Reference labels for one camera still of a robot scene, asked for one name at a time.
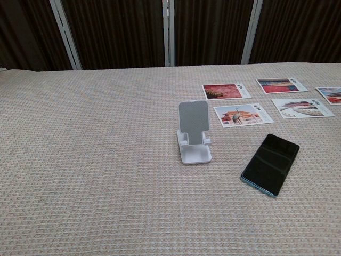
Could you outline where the beige woven tablecloth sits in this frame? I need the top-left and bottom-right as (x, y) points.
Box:
(0, 62), (341, 256)

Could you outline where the crane statue palace postcard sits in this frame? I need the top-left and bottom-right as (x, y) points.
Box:
(213, 103), (274, 129)

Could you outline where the red wall postcard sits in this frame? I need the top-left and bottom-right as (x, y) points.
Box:
(202, 83), (252, 101)

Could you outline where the black smartphone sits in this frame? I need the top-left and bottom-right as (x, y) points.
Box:
(240, 133), (301, 198)

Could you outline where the white screen frame post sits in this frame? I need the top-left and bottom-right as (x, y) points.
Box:
(240, 0), (264, 65)
(161, 0), (175, 67)
(49, 0), (83, 71)

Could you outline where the red palace sky postcard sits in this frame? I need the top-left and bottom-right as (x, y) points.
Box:
(315, 86), (341, 106)

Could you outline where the white phone stand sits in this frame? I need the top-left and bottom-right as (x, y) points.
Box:
(176, 100), (214, 164)

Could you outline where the snowy palace wall postcard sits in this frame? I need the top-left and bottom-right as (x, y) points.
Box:
(271, 98), (336, 119)

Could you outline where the red gate postcard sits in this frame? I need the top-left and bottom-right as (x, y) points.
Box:
(255, 77), (309, 94)

